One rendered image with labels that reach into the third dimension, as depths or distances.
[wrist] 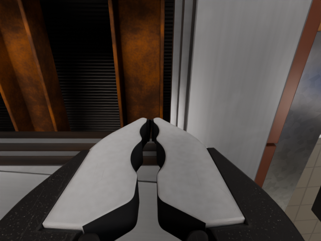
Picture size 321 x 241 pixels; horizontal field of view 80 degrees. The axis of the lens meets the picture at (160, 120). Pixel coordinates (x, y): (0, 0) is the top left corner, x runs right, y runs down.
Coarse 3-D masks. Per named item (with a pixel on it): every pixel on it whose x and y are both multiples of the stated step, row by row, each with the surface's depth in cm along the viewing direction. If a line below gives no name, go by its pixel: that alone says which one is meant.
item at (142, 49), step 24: (120, 0) 31; (144, 0) 31; (120, 24) 32; (144, 24) 32; (120, 48) 33; (144, 48) 34; (120, 72) 33; (144, 72) 36; (120, 96) 34; (144, 96) 38; (120, 120) 36
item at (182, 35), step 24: (192, 0) 16; (192, 24) 17; (192, 48) 17; (0, 144) 25; (24, 144) 25; (48, 144) 25; (72, 144) 25; (0, 168) 22; (24, 168) 23; (48, 168) 23; (144, 168) 23
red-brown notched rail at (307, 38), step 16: (320, 0) 19; (320, 16) 19; (304, 32) 20; (304, 48) 21; (304, 64) 21; (288, 80) 22; (288, 96) 23; (288, 112) 24; (272, 128) 25; (272, 144) 27; (256, 176) 29
